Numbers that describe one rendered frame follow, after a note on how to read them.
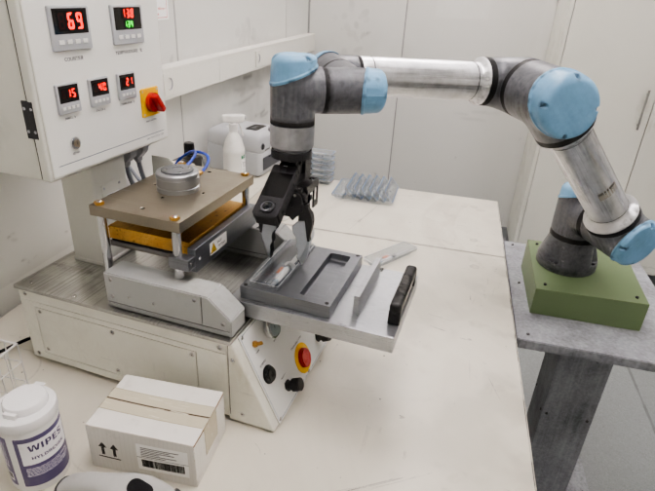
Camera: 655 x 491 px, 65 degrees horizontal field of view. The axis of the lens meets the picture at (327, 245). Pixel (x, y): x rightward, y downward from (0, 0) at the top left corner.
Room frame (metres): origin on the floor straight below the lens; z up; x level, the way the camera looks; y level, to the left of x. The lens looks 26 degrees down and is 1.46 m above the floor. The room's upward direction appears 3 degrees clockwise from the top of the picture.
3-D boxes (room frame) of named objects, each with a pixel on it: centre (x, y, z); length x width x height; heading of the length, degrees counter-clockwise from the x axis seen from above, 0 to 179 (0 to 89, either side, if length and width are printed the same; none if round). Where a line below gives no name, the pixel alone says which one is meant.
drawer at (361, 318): (0.82, -0.01, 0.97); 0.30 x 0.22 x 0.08; 72
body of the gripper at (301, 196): (0.87, 0.07, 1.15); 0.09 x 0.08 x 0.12; 163
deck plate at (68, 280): (0.92, 0.32, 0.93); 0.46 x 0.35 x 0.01; 72
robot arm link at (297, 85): (0.87, 0.07, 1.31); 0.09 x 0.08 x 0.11; 106
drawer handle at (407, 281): (0.78, -0.14, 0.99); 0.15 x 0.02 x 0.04; 162
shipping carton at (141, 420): (0.62, 0.26, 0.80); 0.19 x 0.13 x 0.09; 77
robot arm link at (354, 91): (0.91, -0.02, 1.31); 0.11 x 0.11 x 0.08; 16
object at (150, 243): (0.92, 0.28, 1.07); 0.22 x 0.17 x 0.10; 162
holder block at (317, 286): (0.83, 0.04, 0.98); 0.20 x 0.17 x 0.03; 162
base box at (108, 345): (0.92, 0.27, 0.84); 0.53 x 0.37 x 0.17; 72
